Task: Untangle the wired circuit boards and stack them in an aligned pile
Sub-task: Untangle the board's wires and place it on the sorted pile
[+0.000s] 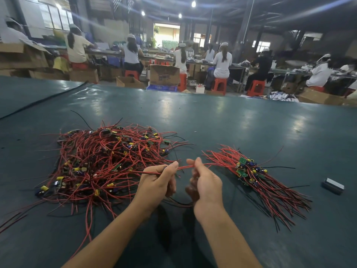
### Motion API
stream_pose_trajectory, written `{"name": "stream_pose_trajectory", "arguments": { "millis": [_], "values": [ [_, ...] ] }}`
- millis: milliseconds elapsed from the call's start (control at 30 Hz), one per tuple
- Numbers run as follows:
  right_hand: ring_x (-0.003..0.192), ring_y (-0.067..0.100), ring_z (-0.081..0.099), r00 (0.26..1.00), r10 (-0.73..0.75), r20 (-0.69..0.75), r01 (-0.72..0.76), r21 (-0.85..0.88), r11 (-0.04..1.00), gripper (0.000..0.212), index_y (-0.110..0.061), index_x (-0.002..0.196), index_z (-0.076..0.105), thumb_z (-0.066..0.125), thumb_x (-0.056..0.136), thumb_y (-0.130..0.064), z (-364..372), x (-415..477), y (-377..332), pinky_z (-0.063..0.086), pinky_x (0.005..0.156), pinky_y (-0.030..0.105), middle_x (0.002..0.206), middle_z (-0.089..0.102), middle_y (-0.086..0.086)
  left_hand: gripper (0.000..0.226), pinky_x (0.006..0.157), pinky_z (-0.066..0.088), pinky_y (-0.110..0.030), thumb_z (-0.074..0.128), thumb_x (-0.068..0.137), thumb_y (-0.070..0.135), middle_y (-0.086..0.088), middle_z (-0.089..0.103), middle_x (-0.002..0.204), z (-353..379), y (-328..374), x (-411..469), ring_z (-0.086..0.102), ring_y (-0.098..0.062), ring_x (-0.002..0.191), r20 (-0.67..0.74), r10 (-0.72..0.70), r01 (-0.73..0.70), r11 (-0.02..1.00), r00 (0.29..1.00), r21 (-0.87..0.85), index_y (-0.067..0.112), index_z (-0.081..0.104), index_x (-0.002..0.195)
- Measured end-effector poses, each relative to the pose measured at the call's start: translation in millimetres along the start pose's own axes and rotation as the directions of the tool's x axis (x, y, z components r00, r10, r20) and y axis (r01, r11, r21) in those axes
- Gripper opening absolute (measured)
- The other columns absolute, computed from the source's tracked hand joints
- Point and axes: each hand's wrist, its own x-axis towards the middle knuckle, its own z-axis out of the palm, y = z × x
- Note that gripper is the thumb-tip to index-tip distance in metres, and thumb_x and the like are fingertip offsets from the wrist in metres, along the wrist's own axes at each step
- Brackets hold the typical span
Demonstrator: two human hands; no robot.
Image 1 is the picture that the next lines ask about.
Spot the person's left hand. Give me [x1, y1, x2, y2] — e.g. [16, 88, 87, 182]
[133, 160, 180, 218]

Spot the pile of red-wired boards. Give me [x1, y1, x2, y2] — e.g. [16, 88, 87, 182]
[0, 122, 193, 257]

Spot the yellow sack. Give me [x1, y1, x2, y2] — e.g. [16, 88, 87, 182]
[54, 57, 71, 73]

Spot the person's right forearm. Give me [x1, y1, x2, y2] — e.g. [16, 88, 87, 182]
[195, 209, 263, 268]

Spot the large open cardboard box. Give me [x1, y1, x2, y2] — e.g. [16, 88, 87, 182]
[0, 43, 50, 69]

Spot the blue plastic crate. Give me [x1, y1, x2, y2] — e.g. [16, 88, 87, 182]
[147, 84, 179, 92]

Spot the grid window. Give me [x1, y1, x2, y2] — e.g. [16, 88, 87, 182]
[39, 3, 74, 30]

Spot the person's left forearm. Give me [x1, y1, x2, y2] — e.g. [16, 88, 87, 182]
[62, 206, 154, 268]

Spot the heap of black white items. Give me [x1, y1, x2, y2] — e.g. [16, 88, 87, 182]
[268, 91, 300, 103]

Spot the dark green table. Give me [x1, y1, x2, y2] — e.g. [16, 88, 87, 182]
[0, 76, 357, 268]

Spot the sorted bundle of wired boards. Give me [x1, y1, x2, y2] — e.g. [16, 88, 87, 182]
[203, 145, 313, 231]

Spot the person's right hand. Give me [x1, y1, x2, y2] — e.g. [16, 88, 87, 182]
[185, 157, 224, 221]

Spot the small black grey block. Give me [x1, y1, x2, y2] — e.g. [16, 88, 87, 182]
[322, 177, 345, 195]

